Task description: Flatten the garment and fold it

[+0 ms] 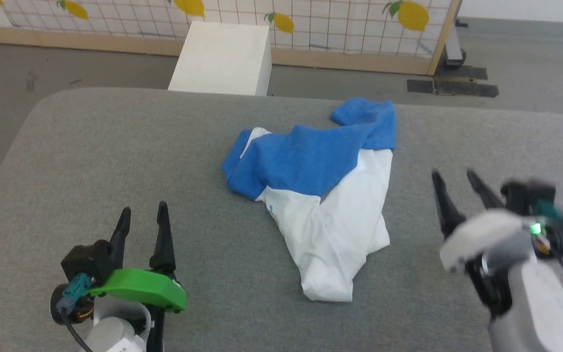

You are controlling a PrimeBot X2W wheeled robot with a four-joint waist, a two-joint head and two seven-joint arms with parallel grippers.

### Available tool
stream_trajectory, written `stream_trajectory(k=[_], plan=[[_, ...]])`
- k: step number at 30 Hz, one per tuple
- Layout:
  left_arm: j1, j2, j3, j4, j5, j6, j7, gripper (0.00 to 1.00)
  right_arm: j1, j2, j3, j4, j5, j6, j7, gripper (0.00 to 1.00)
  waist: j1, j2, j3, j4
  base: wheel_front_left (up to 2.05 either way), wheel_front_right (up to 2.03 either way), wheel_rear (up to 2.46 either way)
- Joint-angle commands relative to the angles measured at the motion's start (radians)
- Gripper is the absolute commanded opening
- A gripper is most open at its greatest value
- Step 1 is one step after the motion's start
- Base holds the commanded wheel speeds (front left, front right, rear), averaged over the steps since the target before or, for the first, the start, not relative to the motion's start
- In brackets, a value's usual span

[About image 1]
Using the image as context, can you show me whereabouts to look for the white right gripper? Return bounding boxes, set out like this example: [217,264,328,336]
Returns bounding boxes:
[431,169,539,317]

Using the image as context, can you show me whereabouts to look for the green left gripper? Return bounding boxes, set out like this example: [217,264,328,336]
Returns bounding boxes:
[86,201,188,352]

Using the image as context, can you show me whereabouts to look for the blue and white garment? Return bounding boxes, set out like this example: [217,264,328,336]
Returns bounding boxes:
[221,97,397,303]

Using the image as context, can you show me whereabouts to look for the black floor tape patch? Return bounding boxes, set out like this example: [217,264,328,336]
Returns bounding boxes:
[434,65,489,82]
[407,78,500,98]

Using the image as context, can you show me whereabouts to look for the grey screen foot with wheel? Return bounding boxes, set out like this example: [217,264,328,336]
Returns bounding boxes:
[443,20,469,68]

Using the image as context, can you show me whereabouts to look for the white rectangular box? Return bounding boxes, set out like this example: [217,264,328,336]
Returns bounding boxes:
[168,21,272,97]

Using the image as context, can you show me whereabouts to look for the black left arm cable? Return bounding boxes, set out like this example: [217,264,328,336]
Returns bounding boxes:
[63,313,93,352]

